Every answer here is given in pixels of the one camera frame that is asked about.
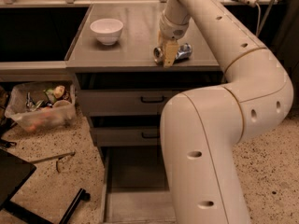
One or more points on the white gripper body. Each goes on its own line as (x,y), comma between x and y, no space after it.
(172,29)

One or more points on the silver redbull can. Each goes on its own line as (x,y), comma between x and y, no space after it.
(184,52)

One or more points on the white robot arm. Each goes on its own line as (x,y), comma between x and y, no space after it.
(199,127)

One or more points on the grey metal drawer cabinet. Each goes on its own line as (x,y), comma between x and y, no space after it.
(134,50)

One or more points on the grey top drawer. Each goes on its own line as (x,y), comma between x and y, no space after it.
(136,93)

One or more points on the grey drawer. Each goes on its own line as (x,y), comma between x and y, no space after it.
(135,188)
(126,131)
(136,93)

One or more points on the grey middle drawer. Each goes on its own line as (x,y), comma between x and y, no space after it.
(126,131)

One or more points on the grey bottom drawer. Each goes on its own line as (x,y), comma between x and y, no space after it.
(135,188)

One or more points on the white ceramic bowl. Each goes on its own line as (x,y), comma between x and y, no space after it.
(107,31)

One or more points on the dark cabinet at right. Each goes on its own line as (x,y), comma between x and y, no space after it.
(286,42)

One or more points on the clear plastic storage bin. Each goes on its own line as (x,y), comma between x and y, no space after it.
(39,105)

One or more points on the metal rod on floor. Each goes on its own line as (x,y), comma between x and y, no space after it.
(55,157)

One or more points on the black chair base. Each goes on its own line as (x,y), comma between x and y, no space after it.
(24,193)

